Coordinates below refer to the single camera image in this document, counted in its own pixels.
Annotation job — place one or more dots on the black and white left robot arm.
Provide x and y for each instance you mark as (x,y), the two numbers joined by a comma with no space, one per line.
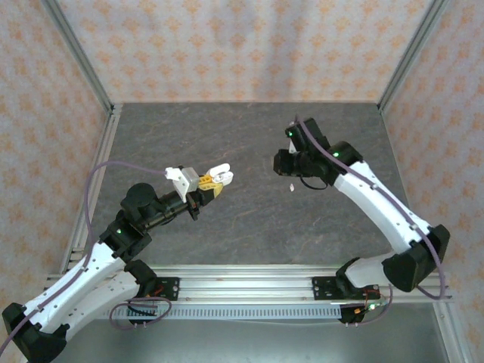
(75,283)

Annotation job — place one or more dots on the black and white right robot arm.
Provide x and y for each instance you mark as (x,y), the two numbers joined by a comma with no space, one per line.
(363,198)

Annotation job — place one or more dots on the aluminium base beam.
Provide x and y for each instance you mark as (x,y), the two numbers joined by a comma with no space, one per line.
(246,281)

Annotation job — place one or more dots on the grey metal sheet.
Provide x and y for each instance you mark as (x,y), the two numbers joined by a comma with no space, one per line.
(246,344)

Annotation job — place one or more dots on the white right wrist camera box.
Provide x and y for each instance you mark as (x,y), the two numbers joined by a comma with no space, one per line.
(292,147)

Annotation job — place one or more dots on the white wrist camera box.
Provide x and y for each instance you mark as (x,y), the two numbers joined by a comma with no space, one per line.
(292,147)
(185,181)

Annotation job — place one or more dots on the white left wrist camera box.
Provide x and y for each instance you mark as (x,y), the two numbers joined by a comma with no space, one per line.
(185,181)

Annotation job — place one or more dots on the aluminium table side rail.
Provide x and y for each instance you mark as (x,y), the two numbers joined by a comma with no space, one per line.
(104,149)

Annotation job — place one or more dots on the aluminium corner post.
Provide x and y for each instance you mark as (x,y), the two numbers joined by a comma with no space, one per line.
(412,56)
(80,56)

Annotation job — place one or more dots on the aluminium frame leg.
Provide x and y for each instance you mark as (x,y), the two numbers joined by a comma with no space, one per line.
(450,332)

